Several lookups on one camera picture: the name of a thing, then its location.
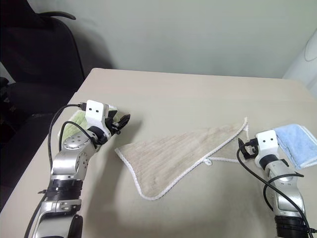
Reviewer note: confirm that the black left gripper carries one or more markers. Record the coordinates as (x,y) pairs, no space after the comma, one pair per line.
(112,125)

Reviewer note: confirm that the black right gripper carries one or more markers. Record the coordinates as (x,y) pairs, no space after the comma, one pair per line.
(252,147)

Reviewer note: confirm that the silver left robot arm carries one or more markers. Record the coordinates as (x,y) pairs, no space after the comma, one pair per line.
(68,162)

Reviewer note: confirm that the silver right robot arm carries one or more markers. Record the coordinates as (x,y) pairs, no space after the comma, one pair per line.
(284,196)

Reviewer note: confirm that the green cloth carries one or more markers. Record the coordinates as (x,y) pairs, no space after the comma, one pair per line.
(73,122)

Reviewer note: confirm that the blue cloth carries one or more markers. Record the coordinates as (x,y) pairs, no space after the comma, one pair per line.
(296,143)

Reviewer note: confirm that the beige towel with white edging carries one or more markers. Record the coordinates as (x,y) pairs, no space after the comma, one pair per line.
(168,153)

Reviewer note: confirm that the black office chair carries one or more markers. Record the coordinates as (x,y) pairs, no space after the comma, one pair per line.
(37,62)

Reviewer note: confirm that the white round appliance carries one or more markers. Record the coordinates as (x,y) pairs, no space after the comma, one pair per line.
(308,57)

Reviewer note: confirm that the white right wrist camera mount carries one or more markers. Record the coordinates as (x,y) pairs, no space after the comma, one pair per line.
(266,142)

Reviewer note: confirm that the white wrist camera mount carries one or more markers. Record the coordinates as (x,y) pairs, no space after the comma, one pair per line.
(95,110)
(266,142)

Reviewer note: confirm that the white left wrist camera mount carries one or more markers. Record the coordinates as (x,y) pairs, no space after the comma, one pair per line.
(95,110)

